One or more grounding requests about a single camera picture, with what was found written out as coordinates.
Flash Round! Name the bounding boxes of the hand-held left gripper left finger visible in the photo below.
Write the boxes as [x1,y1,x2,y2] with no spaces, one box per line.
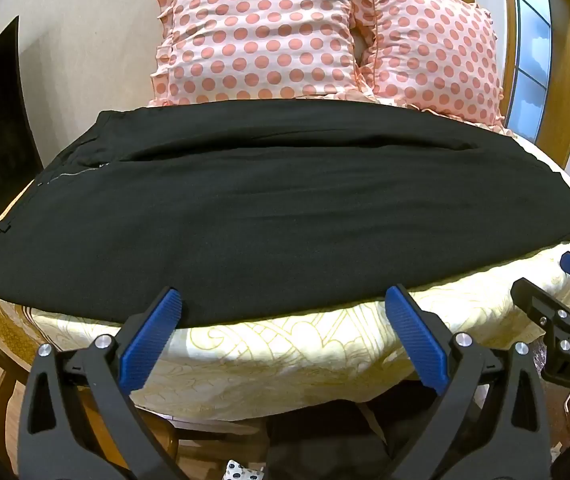
[18,286,191,480]

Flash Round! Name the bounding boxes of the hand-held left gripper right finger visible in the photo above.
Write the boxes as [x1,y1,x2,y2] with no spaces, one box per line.
[385,284,552,480]

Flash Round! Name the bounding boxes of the black pants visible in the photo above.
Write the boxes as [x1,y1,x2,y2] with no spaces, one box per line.
[0,99,570,328]

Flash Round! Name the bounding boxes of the yellow patterned bed sheet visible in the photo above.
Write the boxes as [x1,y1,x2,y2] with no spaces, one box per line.
[0,105,570,423]

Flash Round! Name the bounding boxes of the dark cloth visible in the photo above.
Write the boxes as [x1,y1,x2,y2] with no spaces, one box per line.
[265,400,446,480]

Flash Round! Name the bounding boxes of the white black-dotted cloth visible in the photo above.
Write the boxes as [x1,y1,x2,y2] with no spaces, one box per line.
[222,459,266,480]

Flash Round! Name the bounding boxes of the blue glass window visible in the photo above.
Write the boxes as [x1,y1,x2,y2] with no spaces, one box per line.
[505,0,553,143]

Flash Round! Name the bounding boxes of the pink polka dot pillow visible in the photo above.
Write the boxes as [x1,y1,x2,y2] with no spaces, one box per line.
[347,0,516,138]
[147,0,377,109]

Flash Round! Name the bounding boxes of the wooden bed frame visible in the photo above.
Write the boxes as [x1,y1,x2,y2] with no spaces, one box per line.
[0,340,181,480]

